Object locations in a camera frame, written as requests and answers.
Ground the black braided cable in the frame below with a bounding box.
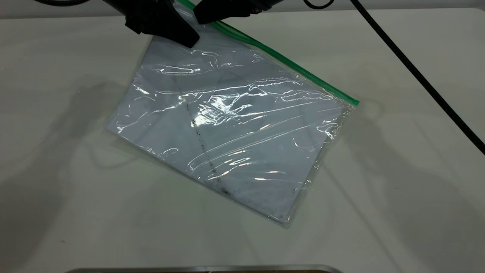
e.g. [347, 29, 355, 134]
[350, 0, 485, 156]

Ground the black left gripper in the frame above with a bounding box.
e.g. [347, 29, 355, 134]
[102, 0, 200, 48]

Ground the clear plastic zip bag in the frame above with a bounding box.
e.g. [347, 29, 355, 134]
[104, 0, 360, 228]

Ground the silver metal rim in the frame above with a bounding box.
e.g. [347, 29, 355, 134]
[64, 264, 343, 273]

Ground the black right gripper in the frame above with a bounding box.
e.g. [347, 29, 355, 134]
[194, 0, 285, 25]

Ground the thin black looped cable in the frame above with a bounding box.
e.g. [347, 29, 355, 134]
[303, 0, 336, 10]

